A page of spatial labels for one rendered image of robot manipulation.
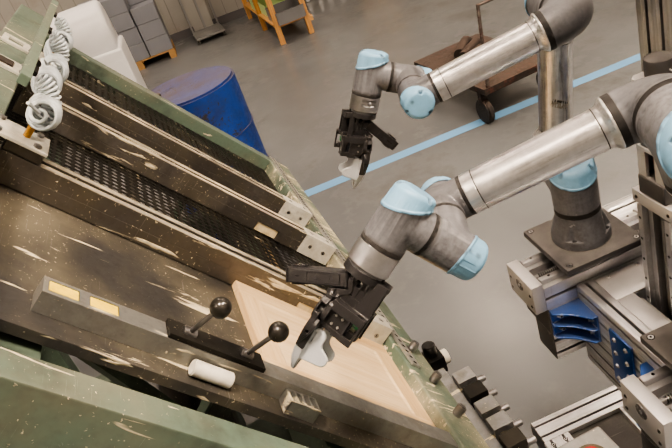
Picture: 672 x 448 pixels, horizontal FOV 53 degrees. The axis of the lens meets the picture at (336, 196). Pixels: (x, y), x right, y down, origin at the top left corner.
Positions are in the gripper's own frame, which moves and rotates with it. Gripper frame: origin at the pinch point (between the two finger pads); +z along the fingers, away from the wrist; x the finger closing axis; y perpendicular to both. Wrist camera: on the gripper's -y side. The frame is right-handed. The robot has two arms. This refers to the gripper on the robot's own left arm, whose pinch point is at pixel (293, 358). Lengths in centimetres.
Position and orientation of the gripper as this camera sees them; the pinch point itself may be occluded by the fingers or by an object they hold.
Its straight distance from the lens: 116.3
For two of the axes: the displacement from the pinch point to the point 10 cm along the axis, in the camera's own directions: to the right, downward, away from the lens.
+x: 3.2, -0.2, 9.5
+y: 7.9, 5.5, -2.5
